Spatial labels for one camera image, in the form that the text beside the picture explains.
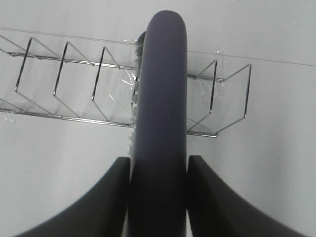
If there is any metal wire rack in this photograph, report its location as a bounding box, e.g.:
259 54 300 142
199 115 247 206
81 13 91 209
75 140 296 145
0 28 252 137

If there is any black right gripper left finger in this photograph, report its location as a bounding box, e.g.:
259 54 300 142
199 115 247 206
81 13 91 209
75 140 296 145
20 157 130 237

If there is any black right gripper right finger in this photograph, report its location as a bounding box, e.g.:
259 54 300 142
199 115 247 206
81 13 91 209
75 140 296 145
187 155 303 237

